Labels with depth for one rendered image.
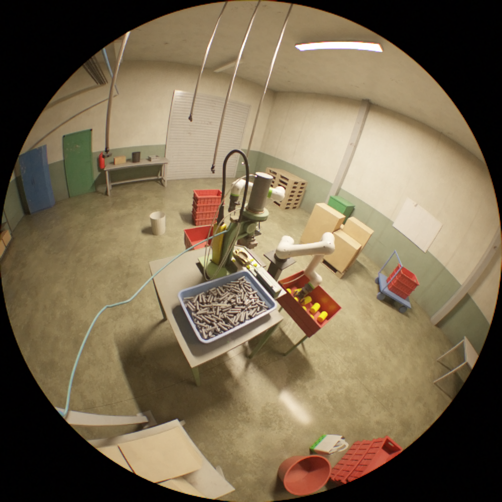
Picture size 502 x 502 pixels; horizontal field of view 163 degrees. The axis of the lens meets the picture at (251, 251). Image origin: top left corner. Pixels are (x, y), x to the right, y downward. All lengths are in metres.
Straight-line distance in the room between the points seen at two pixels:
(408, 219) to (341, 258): 2.45
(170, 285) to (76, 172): 5.75
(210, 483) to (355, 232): 4.10
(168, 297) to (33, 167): 6.10
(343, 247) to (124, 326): 3.72
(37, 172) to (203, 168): 5.96
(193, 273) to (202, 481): 1.64
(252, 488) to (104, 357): 2.06
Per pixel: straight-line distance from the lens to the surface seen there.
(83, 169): 6.52
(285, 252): 1.53
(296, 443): 2.24
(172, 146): 6.41
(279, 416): 2.13
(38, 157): 6.55
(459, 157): 5.57
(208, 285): 1.24
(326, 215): 3.57
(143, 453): 1.32
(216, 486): 1.58
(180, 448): 1.25
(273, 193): 1.82
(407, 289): 4.34
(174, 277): 1.39
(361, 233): 3.76
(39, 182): 6.67
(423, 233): 5.24
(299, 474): 2.37
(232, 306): 1.22
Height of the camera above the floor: 1.99
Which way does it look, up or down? 37 degrees down
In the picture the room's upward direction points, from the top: 16 degrees clockwise
